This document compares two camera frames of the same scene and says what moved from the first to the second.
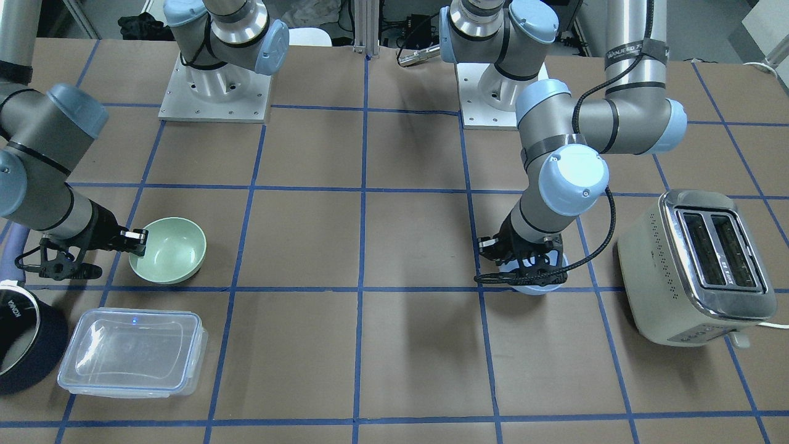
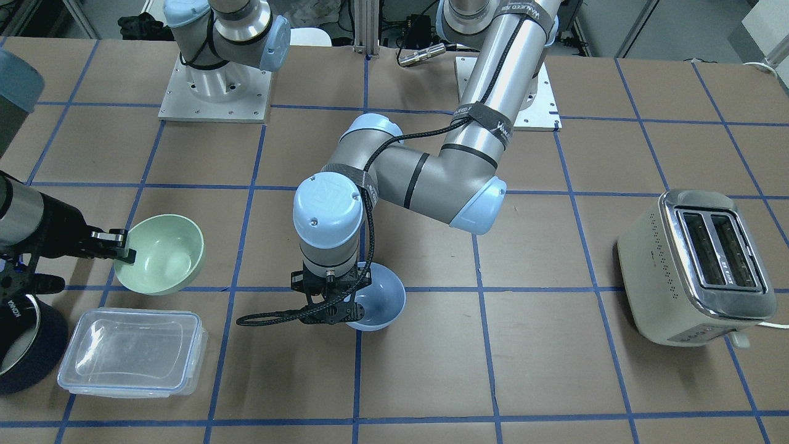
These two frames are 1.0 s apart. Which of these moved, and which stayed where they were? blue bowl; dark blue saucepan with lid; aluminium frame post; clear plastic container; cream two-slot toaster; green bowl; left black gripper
Moved: left black gripper; green bowl; blue bowl
Stayed: aluminium frame post; clear plastic container; dark blue saucepan with lid; cream two-slot toaster
